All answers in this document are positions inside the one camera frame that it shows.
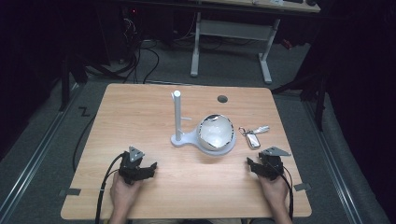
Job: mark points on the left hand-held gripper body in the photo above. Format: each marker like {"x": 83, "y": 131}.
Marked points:
{"x": 130, "y": 169}

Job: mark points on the person's left hand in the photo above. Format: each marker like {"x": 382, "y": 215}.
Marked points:
{"x": 123, "y": 194}

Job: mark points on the wooden desk with white legs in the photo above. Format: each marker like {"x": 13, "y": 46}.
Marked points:
{"x": 236, "y": 29}

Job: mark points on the person's right hand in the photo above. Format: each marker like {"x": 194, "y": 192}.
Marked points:
{"x": 274, "y": 191}

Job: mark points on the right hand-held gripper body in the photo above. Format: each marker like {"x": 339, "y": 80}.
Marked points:
{"x": 272, "y": 165}

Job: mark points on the black round table grommet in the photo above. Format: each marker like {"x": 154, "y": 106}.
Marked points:
{"x": 222, "y": 99}

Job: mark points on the grey tape piece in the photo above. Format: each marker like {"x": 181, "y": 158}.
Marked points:
{"x": 70, "y": 192}
{"x": 302, "y": 187}

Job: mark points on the black metal stand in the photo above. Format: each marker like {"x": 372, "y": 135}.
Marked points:
{"x": 317, "y": 93}

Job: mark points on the metal floor rail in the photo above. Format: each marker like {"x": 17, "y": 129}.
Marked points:
{"x": 330, "y": 149}
{"x": 34, "y": 149}

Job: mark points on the white stand with post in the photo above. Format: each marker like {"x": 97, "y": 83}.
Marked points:
{"x": 177, "y": 118}

